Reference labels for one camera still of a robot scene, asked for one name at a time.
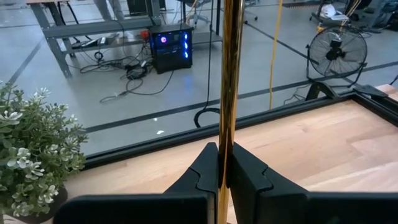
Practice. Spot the tall gold candlestick holder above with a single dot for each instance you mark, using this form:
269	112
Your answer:
230	77

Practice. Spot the black floor fan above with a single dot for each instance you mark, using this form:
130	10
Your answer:
337	51

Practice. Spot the potted green plant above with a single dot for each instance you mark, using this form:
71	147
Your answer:
34	149

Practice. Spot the person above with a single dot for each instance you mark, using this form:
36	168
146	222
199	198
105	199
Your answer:
109	7

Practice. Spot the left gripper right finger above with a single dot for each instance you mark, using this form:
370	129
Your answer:
311	208

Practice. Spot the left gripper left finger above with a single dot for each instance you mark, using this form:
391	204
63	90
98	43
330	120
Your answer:
140	208

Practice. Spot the black aluminium table frame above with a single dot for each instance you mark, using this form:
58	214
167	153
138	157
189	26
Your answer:
155	144

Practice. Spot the grey metal workbench frame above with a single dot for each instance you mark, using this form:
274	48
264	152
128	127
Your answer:
93	28

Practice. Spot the black computer tower blue lights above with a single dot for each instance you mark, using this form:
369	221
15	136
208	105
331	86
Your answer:
171	49

